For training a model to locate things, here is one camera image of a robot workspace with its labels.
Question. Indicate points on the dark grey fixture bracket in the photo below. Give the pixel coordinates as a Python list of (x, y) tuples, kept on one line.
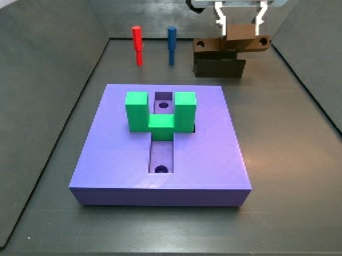
[(218, 64)]

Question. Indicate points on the blue hexagonal peg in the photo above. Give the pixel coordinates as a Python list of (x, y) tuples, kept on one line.
[(171, 31)]

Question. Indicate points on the green U-shaped block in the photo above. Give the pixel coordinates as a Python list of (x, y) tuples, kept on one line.
[(160, 124)]

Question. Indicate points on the brown cross-shaped block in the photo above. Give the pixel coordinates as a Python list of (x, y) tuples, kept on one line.
[(239, 40)]

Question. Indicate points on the purple base block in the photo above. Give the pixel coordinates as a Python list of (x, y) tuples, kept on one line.
[(194, 171)]

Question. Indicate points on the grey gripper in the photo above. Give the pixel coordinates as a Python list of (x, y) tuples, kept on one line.
[(218, 4)]

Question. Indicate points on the red hexagonal peg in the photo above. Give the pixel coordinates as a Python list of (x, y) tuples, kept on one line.
[(138, 44)]

